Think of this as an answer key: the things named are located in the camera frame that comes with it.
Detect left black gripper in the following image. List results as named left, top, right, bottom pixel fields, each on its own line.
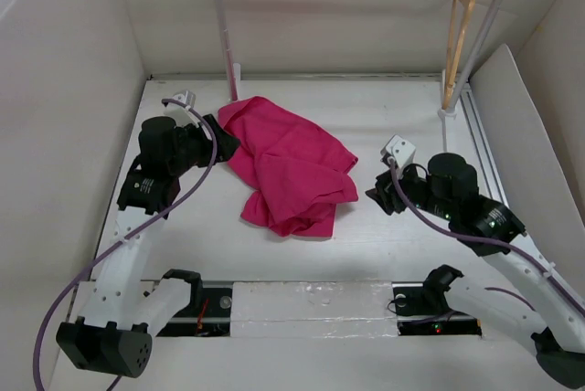
left=169, top=114, right=239, bottom=175

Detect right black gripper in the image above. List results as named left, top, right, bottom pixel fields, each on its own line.
left=363, top=158, right=455, bottom=220

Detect pink trousers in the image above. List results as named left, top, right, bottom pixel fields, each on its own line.
left=218, top=96, right=358, bottom=238

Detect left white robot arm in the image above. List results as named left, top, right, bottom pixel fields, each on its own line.
left=56, top=111, right=239, bottom=378

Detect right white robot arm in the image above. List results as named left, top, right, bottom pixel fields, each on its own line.
left=366, top=152, right=584, bottom=390

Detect wooden clothes hanger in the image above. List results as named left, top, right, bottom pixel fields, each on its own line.
left=441, top=0, right=475, bottom=111

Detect white foam block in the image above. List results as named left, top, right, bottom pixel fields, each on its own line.
left=229, top=281, right=398, bottom=339

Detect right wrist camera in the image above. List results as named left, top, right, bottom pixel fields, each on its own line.
left=380, top=134, right=416, bottom=168

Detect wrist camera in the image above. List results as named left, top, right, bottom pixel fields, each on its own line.
left=380, top=134, right=416, bottom=168
left=165, top=90, right=196, bottom=113

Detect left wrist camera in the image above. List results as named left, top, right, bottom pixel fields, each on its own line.
left=165, top=90, right=196, bottom=113

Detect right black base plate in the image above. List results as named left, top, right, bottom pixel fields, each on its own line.
left=387, top=282, right=483, bottom=337

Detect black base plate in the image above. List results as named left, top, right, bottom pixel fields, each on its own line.
left=387, top=282, right=483, bottom=337
left=158, top=283, right=233, bottom=338

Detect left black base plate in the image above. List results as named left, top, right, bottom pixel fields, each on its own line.
left=158, top=283, right=233, bottom=338

